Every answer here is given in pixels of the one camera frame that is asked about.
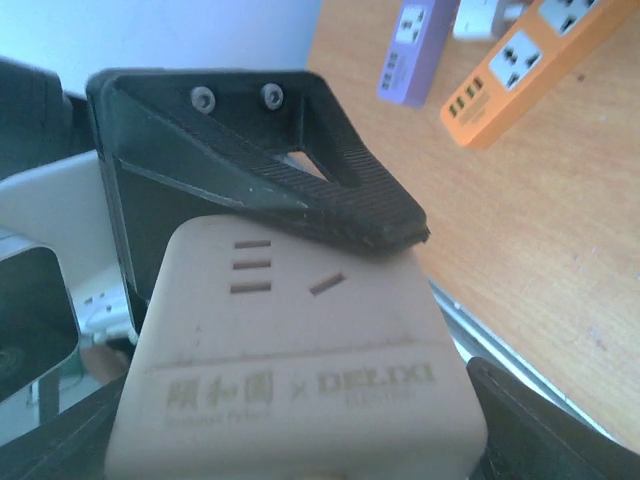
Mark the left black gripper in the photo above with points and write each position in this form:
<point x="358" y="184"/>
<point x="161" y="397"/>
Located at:
<point x="273" y="145"/>

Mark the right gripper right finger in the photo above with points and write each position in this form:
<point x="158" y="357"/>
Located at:
<point x="531" y="438"/>

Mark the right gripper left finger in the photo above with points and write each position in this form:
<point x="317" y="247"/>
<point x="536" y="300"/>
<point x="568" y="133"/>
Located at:
<point x="71" y="446"/>

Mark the beige cube socket adapter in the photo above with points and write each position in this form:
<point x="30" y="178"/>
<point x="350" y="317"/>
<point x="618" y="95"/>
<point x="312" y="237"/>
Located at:
<point x="267" y="356"/>

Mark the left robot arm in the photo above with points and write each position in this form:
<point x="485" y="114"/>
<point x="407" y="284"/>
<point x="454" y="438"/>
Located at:
<point x="35" y="115"/>

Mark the purple power strip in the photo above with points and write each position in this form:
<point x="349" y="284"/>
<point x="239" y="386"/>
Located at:
<point x="421" y="32"/>

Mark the small white usb charger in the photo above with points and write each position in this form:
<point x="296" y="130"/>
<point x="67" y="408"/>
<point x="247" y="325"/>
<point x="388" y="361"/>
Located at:
<point x="486" y="20"/>

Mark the orange power strip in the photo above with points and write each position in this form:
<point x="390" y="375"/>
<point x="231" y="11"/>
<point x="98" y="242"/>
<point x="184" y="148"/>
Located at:
<point x="548" y="40"/>

